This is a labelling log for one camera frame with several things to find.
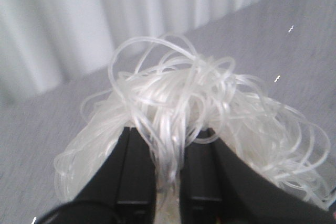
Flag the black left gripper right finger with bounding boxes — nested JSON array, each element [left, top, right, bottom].
[[181, 138, 335, 223]]

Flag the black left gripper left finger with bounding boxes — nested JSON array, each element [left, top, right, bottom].
[[39, 127, 156, 223]]

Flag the white vermicelli noodle bundle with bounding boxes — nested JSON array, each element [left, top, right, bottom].
[[54, 36, 335, 223]]

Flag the white pleated curtain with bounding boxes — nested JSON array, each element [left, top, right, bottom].
[[1, 0, 260, 106]]

